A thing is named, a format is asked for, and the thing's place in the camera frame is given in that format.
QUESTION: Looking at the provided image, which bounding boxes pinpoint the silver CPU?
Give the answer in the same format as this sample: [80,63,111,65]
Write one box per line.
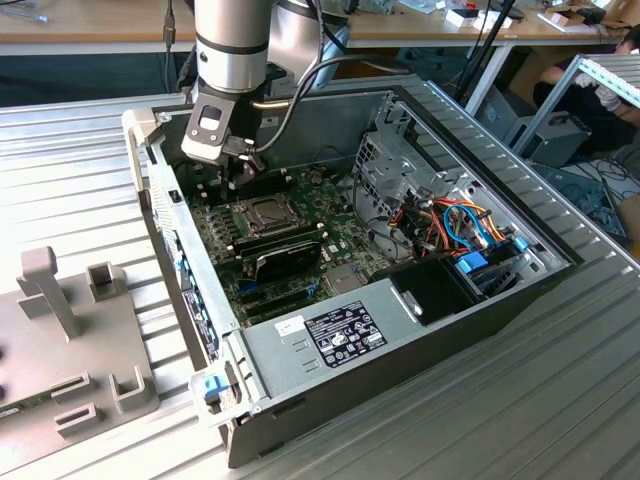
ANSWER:
[254,202,291,229]

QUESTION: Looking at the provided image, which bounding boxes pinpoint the metal socket cover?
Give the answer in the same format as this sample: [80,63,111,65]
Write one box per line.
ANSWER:
[240,197,301,236]

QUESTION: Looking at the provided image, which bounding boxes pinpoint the CPU socket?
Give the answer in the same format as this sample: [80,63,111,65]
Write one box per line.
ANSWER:
[238,196,303,237]

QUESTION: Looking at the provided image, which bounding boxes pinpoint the black graphics card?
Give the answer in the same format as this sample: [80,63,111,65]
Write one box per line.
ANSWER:
[246,238,325,284]

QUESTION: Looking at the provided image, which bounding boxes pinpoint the green motherboard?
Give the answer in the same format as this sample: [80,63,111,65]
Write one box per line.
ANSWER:
[187,167,419,331]

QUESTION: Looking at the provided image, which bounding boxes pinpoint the metal drive cage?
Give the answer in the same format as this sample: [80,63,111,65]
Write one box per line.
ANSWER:
[352,91,481,224]

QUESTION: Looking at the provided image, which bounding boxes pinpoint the long wooden desk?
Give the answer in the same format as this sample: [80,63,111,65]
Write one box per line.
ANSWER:
[0,0,640,57]

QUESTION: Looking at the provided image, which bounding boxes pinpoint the black expansion slot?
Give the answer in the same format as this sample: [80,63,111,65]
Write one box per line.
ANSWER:
[243,297,315,326]
[240,286,311,314]

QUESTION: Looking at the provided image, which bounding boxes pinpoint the silver chipset heatsink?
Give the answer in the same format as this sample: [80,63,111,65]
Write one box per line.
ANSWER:
[324,263,364,296]

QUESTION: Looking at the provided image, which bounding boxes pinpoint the clear plastic bag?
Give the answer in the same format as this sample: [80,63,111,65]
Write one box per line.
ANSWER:
[397,0,446,16]

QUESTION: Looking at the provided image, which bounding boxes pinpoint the grey blue pen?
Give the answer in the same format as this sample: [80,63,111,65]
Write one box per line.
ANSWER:
[9,9,50,24]

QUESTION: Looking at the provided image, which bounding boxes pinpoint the small white box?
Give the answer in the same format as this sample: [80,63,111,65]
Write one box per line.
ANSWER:
[444,5,482,29]

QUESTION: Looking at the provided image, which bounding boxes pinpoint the grey power supply unit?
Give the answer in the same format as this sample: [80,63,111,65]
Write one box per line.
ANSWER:
[234,277,429,401]

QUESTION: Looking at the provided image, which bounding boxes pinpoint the grey parts rack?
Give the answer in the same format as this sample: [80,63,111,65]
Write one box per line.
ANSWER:
[0,244,162,465]

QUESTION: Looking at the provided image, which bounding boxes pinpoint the hard disk in blue carrier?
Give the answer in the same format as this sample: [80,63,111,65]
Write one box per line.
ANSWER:
[455,238,531,305]

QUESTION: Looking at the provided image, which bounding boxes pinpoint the blue case latch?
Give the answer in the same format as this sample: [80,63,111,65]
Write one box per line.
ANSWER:
[202,375,226,401]

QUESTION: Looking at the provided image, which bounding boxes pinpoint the black tripod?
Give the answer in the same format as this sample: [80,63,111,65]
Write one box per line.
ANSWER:
[452,0,519,104]

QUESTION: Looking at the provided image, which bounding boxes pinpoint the open grey PC case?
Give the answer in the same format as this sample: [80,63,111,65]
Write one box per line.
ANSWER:
[122,83,587,470]

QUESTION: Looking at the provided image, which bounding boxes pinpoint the brown cardboard sheet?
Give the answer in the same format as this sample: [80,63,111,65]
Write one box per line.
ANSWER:
[509,47,571,101]

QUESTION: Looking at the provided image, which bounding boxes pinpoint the dark grey computer tower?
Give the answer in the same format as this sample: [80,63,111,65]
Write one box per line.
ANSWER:
[528,112,594,169]

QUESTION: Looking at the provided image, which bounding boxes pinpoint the open cardboard box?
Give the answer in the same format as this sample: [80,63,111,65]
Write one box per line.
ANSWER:
[537,3,589,32]

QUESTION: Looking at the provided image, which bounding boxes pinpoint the person in dark shirt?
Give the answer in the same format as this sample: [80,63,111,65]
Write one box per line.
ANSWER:
[532,37,640,151]

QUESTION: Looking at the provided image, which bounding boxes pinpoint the green RAM stick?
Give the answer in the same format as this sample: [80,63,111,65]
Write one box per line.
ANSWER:
[0,390,55,417]

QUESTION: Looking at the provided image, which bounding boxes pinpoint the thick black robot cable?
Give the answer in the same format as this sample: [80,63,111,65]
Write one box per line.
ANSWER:
[224,55,399,154]

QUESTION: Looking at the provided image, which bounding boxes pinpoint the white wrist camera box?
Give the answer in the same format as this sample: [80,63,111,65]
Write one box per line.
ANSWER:
[180,94,236,166]

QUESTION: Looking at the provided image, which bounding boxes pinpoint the beige plastic case handle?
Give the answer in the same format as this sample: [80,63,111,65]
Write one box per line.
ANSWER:
[122,110,166,194]

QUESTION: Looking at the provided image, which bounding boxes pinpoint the cable with plug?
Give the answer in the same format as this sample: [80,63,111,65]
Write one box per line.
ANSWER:
[162,0,177,97]

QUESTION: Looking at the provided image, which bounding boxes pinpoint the black wire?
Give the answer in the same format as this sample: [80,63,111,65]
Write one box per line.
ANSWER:
[349,167,419,264]

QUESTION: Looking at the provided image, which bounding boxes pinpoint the red wire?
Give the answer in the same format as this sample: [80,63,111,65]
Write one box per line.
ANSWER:
[424,212,449,254]

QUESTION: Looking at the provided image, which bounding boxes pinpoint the blue wire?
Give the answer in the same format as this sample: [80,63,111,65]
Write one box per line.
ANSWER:
[443,203,489,251]

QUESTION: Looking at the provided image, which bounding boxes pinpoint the orange wire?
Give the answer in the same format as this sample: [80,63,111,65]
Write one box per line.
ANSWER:
[432,198,509,239]

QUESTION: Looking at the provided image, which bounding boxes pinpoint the clear plastic case handle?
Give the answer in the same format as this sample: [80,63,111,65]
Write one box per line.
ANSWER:
[187,364,249,429]

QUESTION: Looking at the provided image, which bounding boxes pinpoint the aluminium profile frame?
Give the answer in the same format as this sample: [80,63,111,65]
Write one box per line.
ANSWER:
[514,52,640,156]

